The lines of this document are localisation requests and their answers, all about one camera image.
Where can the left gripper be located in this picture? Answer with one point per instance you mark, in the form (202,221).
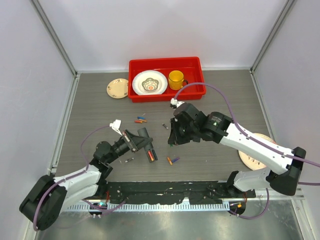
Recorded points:
(140,141)

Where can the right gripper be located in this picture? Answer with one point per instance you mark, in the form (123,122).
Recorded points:
(175,139)

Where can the red orange battery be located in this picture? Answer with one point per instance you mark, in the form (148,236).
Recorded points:
(150,154)

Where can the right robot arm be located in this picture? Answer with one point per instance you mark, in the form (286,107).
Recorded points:
(283,166)

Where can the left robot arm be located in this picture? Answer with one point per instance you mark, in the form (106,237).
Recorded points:
(52,195)

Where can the yellow mug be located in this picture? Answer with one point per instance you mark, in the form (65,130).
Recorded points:
(176,80)

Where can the small patterned bowl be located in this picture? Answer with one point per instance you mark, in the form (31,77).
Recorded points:
(150,84)

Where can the red plastic bin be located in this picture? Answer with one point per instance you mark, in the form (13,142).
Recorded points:
(189,66)

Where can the white plate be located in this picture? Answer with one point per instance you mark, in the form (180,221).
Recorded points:
(140,77)

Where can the beige floral saucer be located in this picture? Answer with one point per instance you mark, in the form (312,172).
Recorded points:
(118,88)

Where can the beige floral plate right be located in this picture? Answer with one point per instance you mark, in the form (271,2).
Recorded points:
(250,162)

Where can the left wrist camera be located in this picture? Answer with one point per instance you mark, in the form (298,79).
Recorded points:
(115,126)

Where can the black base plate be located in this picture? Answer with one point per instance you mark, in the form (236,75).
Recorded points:
(168,192)

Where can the perforated cable duct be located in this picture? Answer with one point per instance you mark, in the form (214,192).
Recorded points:
(185,206)

